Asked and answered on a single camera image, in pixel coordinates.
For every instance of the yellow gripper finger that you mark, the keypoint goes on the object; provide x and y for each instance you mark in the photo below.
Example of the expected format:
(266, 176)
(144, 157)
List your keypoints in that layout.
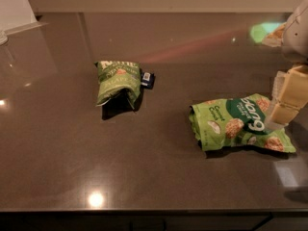
(293, 95)

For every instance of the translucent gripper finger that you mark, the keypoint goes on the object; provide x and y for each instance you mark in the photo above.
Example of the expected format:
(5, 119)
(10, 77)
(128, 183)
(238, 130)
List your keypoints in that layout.
(270, 124)

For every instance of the green jalapeno chip bag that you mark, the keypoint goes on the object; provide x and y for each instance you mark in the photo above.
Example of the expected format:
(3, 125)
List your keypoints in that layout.
(117, 77)

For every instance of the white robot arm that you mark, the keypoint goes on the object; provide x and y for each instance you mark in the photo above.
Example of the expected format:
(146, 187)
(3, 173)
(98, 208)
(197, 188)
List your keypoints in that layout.
(295, 36)

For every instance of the green coconut rice crisps bag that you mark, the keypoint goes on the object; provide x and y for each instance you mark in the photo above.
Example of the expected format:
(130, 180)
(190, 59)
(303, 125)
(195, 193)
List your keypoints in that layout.
(235, 122)

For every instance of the small blue snack packet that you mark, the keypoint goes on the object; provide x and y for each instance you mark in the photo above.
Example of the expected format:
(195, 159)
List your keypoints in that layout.
(147, 80)

